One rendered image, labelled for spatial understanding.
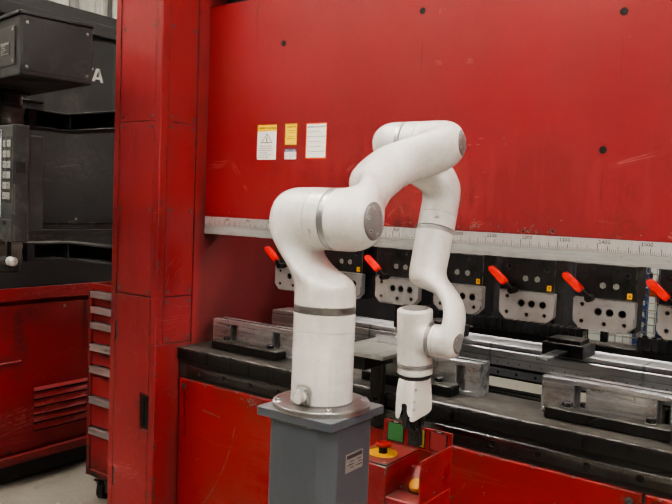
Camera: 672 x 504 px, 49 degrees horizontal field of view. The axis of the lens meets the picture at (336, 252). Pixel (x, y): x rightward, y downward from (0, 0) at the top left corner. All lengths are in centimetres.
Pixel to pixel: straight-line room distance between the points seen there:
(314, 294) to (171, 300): 131
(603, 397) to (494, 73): 88
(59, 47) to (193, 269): 85
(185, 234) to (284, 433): 134
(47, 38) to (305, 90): 82
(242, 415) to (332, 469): 112
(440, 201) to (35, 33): 140
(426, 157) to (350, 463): 65
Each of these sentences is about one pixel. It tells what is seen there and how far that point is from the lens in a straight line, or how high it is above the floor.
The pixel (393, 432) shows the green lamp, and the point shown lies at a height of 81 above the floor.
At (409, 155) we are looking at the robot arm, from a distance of 160.
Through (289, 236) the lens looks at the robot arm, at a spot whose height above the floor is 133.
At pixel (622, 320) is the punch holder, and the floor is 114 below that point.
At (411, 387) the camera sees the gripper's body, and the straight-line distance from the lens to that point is 175.
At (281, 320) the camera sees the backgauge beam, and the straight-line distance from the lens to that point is 283.
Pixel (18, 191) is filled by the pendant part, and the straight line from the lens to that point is 247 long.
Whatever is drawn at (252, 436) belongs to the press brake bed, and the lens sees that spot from 250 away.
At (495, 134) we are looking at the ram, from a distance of 206.
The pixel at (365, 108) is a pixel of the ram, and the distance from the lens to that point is 228.
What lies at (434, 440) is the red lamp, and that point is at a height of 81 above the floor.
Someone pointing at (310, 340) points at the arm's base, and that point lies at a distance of 140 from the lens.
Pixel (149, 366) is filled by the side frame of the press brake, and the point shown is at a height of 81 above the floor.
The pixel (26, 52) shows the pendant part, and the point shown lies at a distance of 254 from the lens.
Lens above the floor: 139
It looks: 4 degrees down
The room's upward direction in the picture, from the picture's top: 2 degrees clockwise
